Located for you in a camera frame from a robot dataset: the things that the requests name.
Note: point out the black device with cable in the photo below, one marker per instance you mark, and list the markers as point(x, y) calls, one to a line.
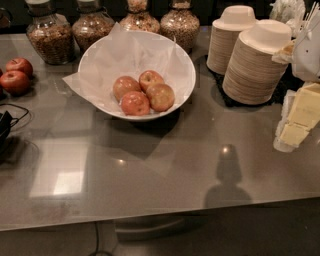
point(12, 118)

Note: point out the lower red table apple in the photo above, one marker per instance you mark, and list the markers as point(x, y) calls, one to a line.
point(16, 83)

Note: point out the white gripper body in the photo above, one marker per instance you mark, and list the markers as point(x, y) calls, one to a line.
point(309, 59)

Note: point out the white paper liner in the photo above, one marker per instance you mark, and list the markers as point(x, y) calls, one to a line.
point(116, 56)

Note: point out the cereal jar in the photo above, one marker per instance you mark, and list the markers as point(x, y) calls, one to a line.
point(93, 23)
point(139, 18)
point(50, 34)
point(180, 24)

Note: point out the white bowl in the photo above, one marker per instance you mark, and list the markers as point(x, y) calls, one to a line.
point(181, 71)

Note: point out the bowl apple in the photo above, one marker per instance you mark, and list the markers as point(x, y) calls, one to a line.
point(161, 97)
point(149, 77)
point(135, 103)
point(123, 85)

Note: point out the upper red table apple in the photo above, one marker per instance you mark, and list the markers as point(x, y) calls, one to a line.
point(20, 64)

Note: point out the far left cereal jar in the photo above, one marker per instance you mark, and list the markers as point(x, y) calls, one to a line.
point(50, 34)

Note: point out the rear paper bowl stack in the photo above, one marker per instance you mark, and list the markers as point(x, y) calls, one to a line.
point(224, 34)

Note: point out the black mat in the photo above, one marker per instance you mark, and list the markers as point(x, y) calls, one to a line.
point(287, 82)

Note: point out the red table apple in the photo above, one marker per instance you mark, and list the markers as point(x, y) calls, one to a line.
point(16, 83)
point(20, 64)

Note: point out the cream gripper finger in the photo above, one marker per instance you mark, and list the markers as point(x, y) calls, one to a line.
point(300, 114)
point(284, 55)

